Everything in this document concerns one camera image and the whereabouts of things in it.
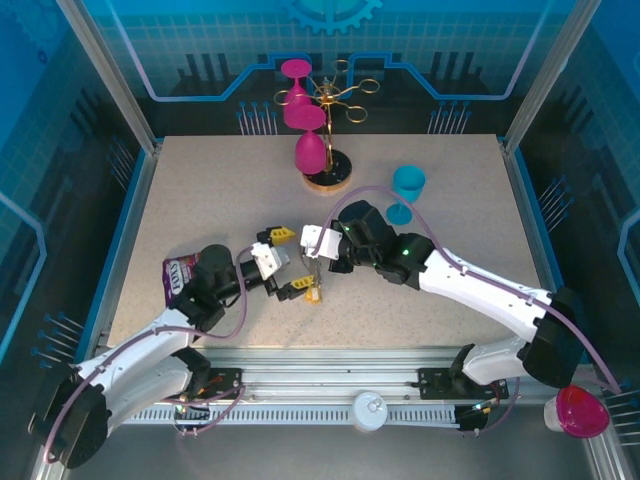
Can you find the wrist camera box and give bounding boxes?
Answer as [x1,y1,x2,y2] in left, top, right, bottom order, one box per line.
[248,242,292,281]
[298,223,345,262]

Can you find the pink dome white base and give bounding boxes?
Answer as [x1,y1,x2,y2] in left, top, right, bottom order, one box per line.
[543,383,611,440]

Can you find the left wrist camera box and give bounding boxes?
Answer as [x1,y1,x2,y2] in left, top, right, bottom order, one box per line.
[248,242,292,281]

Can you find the aluminium frame post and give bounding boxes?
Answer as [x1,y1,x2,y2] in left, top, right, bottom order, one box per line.
[55,0,164,156]
[499,0,596,156]

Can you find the white round cap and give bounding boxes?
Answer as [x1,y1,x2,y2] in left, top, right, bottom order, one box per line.
[351,390,390,432]

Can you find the gold wire glass rack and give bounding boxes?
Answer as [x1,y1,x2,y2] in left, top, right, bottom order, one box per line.
[273,58,382,197]

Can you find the blue plastic goblet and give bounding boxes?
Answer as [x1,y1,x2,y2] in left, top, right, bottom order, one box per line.
[385,165,428,226]

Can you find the slotted white cable duct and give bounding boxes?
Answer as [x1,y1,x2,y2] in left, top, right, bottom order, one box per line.
[122,405,460,426]

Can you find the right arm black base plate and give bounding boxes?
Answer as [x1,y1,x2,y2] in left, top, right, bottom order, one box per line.
[416,367,510,401]

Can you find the long aluminium frame rail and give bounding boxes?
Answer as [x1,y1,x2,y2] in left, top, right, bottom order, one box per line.
[62,347,604,401]

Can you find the aluminium side rail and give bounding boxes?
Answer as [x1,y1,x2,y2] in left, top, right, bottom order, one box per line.
[89,142,164,364]
[499,142,576,364]

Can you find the pink plastic wine glass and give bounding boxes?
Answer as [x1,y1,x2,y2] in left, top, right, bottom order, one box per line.
[283,104,327,176]
[279,58,312,126]

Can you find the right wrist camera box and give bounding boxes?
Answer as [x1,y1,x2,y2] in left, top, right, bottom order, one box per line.
[298,223,345,262]

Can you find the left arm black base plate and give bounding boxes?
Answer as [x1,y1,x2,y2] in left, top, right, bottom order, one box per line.
[192,367,247,401]

